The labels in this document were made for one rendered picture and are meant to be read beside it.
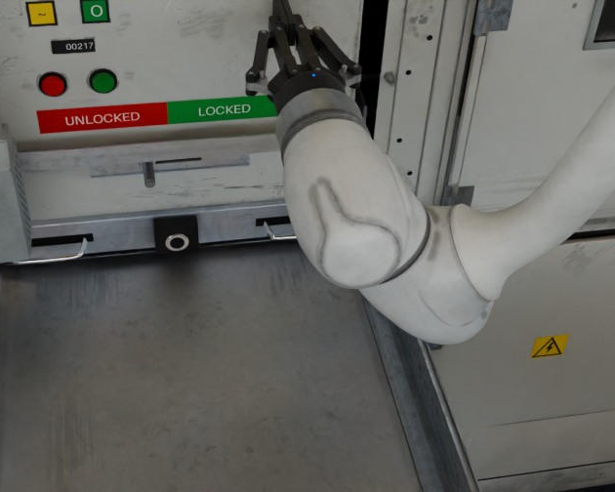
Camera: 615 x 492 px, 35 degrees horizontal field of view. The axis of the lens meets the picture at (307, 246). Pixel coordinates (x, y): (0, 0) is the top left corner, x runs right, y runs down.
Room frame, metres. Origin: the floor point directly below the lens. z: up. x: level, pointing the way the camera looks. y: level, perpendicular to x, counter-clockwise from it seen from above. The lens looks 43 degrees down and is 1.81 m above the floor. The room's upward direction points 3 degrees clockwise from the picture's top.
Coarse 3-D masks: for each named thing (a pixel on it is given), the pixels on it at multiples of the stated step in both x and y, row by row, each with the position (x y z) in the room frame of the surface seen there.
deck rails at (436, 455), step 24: (0, 288) 0.91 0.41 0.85; (384, 336) 0.87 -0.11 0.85; (408, 336) 0.84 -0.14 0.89; (384, 360) 0.83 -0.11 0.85; (408, 360) 0.82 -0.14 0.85; (408, 384) 0.79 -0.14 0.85; (432, 384) 0.74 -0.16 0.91; (408, 408) 0.75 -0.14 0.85; (432, 408) 0.73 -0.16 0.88; (408, 432) 0.71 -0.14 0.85; (432, 432) 0.71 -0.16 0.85; (432, 456) 0.68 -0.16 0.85; (456, 456) 0.64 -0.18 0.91; (432, 480) 0.65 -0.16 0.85; (456, 480) 0.63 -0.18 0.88
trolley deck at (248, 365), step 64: (128, 256) 1.00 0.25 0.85; (192, 256) 1.00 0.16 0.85; (256, 256) 1.01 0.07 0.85; (0, 320) 0.86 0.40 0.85; (64, 320) 0.87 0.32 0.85; (128, 320) 0.87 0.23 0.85; (192, 320) 0.88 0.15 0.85; (256, 320) 0.89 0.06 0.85; (320, 320) 0.89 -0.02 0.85; (0, 384) 0.75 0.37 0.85; (64, 384) 0.76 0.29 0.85; (128, 384) 0.77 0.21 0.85; (192, 384) 0.77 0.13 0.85; (256, 384) 0.78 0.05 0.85; (320, 384) 0.78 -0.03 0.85; (384, 384) 0.79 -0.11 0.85; (0, 448) 0.66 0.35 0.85; (64, 448) 0.67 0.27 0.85; (128, 448) 0.67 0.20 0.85; (192, 448) 0.68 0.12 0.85; (256, 448) 0.68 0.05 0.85; (320, 448) 0.69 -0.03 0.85; (384, 448) 0.69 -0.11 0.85
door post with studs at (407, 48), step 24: (408, 0) 1.09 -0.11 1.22; (432, 0) 1.09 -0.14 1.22; (408, 24) 1.09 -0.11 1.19; (432, 24) 1.09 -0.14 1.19; (384, 48) 1.08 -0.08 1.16; (408, 48) 1.09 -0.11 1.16; (432, 48) 1.09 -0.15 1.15; (384, 72) 1.08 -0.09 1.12; (408, 72) 1.09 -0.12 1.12; (384, 96) 1.09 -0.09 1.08; (408, 96) 1.09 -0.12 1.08; (384, 120) 1.09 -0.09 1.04; (408, 120) 1.09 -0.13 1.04; (384, 144) 1.09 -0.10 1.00; (408, 144) 1.09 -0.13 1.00; (408, 168) 1.09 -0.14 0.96
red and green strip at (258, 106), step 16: (256, 96) 1.04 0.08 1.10; (48, 112) 0.98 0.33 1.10; (64, 112) 0.99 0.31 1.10; (80, 112) 0.99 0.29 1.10; (96, 112) 1.00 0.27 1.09; (112, 112) 1.00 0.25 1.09; (128, 112) 1.00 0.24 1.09; (144, 112) 1.01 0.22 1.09; (160, 112) 1.01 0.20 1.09; (176, 112) 1.02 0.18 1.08; (192, 112) 1.02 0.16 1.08; (208, 112) 1.03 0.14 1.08; (224, 112) 1.03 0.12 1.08; (240, 112) 1.04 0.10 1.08; (256, 112) 1.04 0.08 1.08; (272, 112) 1.05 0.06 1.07; (48, 128) 0.98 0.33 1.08; (64, 128) 0.99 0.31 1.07; (80, 128) 0.99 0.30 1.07; (96, 128) 0.99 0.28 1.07; (112, 128) 1.00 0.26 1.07
